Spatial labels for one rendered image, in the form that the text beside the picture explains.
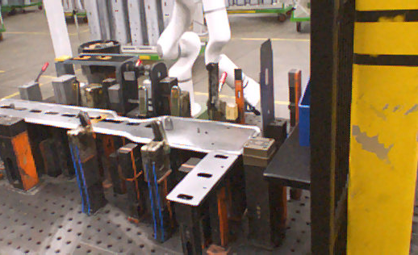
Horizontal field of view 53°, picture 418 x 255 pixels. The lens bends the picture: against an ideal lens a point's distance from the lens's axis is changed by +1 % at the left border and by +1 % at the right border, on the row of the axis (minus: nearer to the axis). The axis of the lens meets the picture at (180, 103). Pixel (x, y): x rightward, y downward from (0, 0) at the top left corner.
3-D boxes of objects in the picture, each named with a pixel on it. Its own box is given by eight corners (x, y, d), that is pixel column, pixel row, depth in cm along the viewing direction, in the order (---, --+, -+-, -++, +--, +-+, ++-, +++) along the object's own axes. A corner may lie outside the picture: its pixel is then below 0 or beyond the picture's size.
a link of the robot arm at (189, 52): (165, 78, 224) (160, 35, 215) (194, 70, 232) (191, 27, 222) (176, 84, 214) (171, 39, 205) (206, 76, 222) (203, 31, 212)
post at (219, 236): (205, 253, 135) (197, 174, 125) (219, 233, 144) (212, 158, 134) (223, 259, 132) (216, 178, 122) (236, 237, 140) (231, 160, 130)
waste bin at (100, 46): (77, 108, 492) (65, 48, 467) (109, 94, 533) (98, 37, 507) (109, 114, 464) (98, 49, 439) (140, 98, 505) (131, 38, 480)
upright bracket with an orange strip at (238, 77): (240, 187, 169) (233, 68, 152) (242, 186, 170) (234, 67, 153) (248, 188, 167) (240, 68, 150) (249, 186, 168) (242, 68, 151)
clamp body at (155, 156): (145, 239, 145) (131, 149, 133) (163, 219, 155) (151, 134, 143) (168, 245, 141) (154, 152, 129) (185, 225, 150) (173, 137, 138)
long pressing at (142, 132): (-33, 115, 199) (-34, 113, 199) (6, 99, 217) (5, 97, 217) (239, 158, 132) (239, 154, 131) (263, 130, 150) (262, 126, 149)
